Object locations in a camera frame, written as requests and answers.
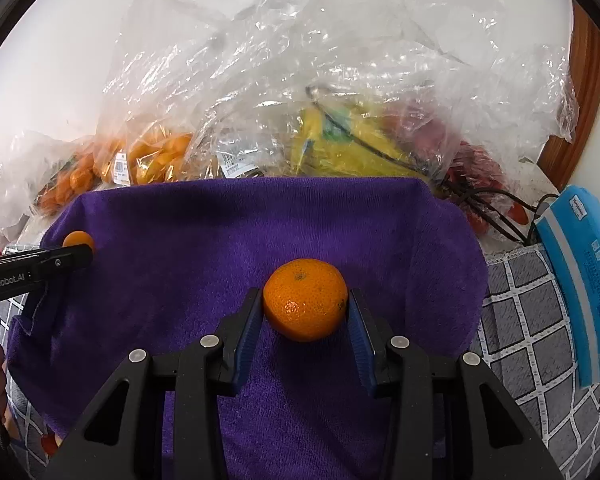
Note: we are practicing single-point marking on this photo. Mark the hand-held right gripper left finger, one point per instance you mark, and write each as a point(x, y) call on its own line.
point(250, 340)

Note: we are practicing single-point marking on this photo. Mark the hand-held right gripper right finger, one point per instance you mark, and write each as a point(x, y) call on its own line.
point(362, 350)

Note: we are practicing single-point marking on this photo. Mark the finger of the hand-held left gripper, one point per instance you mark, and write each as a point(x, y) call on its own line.
point(65, 260)

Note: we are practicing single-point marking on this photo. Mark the mandarin orange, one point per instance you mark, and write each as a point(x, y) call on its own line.
point(78, 238)
point(305, 300)

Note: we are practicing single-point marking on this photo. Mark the bag of small oranges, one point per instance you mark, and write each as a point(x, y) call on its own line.
point(155, 157)
point(70, 182)

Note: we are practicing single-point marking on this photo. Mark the white plastic bag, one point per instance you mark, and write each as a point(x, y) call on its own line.
point(15, 170)

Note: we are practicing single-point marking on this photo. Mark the purple towel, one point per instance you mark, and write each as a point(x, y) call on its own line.
point(230, 230)

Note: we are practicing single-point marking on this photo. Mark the grey checked blanket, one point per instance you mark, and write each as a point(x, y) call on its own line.
point(520, 310)

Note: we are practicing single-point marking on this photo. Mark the yellow package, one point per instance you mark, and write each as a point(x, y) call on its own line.
point(360, 145)

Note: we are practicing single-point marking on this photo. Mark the red packaged item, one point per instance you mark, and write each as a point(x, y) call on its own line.
point(480, 170)

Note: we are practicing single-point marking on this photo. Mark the blue tissue pack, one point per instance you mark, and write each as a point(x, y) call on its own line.
point(580, 280)

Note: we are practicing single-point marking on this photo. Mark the large clear plastic bag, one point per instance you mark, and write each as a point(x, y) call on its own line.
point(330, 35)

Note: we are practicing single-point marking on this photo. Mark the wooden door frame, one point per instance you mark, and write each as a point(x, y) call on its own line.
point(587, 85)

